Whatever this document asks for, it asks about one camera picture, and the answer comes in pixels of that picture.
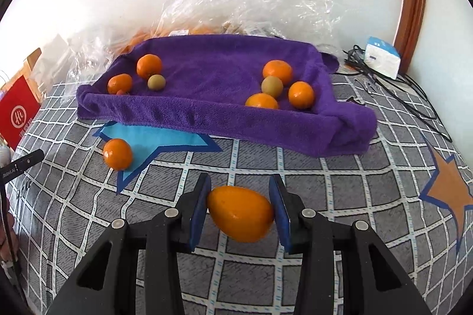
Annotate grey checked bed sheet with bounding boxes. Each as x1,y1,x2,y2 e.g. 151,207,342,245
0,73,473,315

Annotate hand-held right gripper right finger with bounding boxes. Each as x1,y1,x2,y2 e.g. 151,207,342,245
268,174,433,315

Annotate brown cardboard box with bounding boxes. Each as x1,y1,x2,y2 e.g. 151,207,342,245
22,48,42,80

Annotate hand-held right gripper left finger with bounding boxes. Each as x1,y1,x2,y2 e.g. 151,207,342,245
46,173,212,315

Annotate wooden door frame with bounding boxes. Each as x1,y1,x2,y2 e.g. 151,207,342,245
392,0,429,74

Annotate purple towel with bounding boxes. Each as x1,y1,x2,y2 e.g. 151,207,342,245
76,34,378,158

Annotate green jujube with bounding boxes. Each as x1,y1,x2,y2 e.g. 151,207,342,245
261,76,284,97
147,74,166,91

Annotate white and blue tissue pack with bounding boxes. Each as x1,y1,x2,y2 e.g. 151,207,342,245
364,37,403,79

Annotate clear plastic bag with mandarins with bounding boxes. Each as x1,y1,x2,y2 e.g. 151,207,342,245
122,0,345,55

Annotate large orange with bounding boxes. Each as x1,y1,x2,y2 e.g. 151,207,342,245
207,186,275,243

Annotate red paper bag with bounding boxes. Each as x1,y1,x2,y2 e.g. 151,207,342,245
0,75,42,151

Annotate bundle of black cables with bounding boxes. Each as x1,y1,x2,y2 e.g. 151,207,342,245
342,45,453,143

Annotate empty clear plastic bag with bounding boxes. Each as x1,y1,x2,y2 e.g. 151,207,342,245
64,25,156,98

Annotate thin black cable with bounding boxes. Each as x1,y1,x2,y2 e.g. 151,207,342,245
0,182,28,301

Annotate mandarin orange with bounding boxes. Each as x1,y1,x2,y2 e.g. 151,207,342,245
136,54,163,80
245,93,279,110
103,138,133,170
288,81,315,110
107,73,133,95
263,60,293,85

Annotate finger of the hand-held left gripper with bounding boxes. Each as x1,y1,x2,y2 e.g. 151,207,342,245
17,149,45,168

